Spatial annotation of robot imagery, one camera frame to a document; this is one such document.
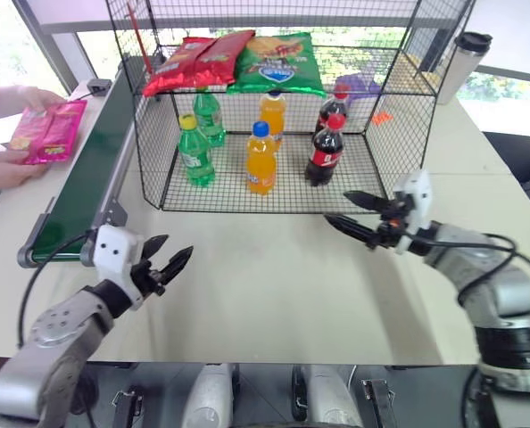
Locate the black wire rack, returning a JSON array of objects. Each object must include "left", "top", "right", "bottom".
[{"left": 104, "top": 0, "right": 478, "bottom": 214}]

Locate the small black control box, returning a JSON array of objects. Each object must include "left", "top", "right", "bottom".
[{"left": 86, "top": 78, "right": 113, "bottom": 95}]

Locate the purple snack bag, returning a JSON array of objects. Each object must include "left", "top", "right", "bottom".
[{"left": 333, "top": 72, "right": 383, "bottom": 107}]

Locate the green soda bottle yellow cap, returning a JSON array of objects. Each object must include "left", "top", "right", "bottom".
[{"left": 176, "top": 113, "right": 216, "bottom": 188}]

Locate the person's left hand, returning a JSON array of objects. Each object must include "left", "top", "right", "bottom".
[{"left": 0, "top": 84, "right": 66, "bottom": 120}]

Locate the pink snack bag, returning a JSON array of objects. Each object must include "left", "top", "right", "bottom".
[
  {"left": 6, "top": 105, "right": 55, "bottom": 165},
  {"left": 31, "top": 99, "right": 88, "bottom": 167}
]

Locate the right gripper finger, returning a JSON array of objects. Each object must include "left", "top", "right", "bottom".
[
  {"left": 323, "top": 213, "right": 383, "bottom": 250},
  {"left": 343, "top": 190, "right": 396, "bottom": 215}
]

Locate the red chips bag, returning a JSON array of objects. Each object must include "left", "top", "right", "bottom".
[
  {"left": 192, "top": 29, "right": 257, "bottom": 86},
  {"left": 141, "top": 37, "right": 218, "bottom": 98}
]

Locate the person's right hand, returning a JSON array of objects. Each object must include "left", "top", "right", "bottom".
[{"left": 0, "top": 150, "right": 53, "bottom": 193}]

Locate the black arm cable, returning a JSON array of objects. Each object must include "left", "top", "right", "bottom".
[
  {"left": 16, "top": 230, "right": 100, "bottom": 350},
  {"left": 406, "top": 230, "right": 530, "bottom": 313}
]

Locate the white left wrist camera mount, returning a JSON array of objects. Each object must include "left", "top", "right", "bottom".
[{"left": 92, "top": 224, "right": 146, "bottom": 312}]

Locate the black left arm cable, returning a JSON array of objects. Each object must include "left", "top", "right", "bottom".
[{"left": 16, "top": 230, "right": 100, "bottom": 350}]

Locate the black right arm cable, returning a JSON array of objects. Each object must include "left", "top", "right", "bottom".
[{"left": 406, "top": 230, "right": 530, "bottom": 313}]

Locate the silver rounded robot leg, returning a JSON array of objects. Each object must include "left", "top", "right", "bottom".
[
  {"left": 182, "top": 363, "right": 241, "bottom": 428},
  {"left": 290, "top": 363, "right": 365, "bottom": 428}
]

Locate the cola bottle red cap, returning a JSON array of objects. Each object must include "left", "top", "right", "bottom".
[
  {"left": 313, "top": 90, "right": 352, "bottom": 135},
  {"left": 304, "top": 112, "right": 346, "bottom": 187}
]

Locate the red rod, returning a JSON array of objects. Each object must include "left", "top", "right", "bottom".
[{"left": 125, "top": 0, "right": 155, "bottom": 73}]

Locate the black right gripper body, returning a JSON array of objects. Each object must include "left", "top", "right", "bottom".
[{"left": 376, "top": 197, "right": 417, "bottom": 250}]

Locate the black furniture piece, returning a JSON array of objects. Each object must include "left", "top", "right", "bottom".
[{"left": 480, "top": 130, "right": 530, "bottom": 225}]

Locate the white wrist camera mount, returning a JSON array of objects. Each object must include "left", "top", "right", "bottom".
[
  {"left": 391, "top": 169, "right": 432, "bottom": 256},
  {"left": 92, "top": 224, "right": 146, "bottom": 312}
]

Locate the green chips bag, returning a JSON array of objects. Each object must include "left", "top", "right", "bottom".
[{"left": 226, "top": 32, "right": 328, "bottom": 98}]

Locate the green conveyor belt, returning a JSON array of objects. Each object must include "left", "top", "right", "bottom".
[{"left": 16, "top": 66, "right": 137, "bottom": 269}]

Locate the black metal bracket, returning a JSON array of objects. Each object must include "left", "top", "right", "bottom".
[
  {"left": 112, "top": 389, "right": 144, "bottom": 428},
  {"left": 360, "top": 378, "right": 396, "bottom": 428}
]

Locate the orange soda bottle blue cap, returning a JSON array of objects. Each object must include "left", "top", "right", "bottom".
[
  {"left": 258, "top": 90, "right": 288, "bottom": 152},
  {"left": 244, "top": 120, "right": 278, "bottom": 195}
]

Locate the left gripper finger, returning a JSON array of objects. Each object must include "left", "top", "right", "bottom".
[
  {"left": 159, "top": 244, "right": 195, "bottom": 284},
  {"left": 141, "top": 235, "right": 170, "bottom": 265}
]

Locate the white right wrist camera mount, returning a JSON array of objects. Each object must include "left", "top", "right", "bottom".
[{"left": 391, "top": 169, "right": 432, "bottom": 256}]

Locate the white tumbler black lid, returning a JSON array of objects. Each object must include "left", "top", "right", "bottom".
[{"left": 435, "top": 31, "right": 494, "bottom": 106}]

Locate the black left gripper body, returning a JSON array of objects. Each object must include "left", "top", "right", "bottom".
[{"left": 130, "top": 257, "right": 169, "bottom": 299}]

